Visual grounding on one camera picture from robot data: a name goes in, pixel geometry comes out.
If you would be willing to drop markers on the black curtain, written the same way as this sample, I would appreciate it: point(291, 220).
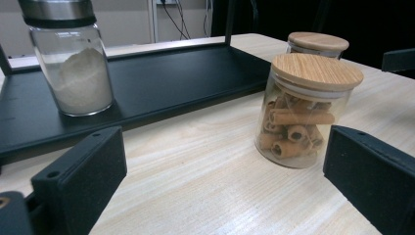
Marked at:
point(359, 19)

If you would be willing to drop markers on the metal-lid glass jar white powder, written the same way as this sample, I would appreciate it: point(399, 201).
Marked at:
point(78, 78)

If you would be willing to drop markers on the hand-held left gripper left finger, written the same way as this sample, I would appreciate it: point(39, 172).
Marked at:
point(81, 182)

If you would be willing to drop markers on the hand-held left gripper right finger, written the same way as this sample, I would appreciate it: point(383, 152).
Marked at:
point(375, 176)

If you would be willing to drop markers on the white metal frame post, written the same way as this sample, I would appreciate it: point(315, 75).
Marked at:
point(152, 19)

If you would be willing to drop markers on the white wall power outlet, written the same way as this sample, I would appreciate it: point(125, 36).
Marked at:
point(166, 1)

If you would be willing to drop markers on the wooden-lid glass jar bay leaves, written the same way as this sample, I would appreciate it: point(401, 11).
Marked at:
point(318, 41)

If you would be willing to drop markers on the black two-tier metal rack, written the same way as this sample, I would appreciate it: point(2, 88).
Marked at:
point(163, 81)

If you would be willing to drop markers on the wooden-lid glass jar cinnamon sticks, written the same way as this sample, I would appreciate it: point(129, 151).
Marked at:
point(303, 114)

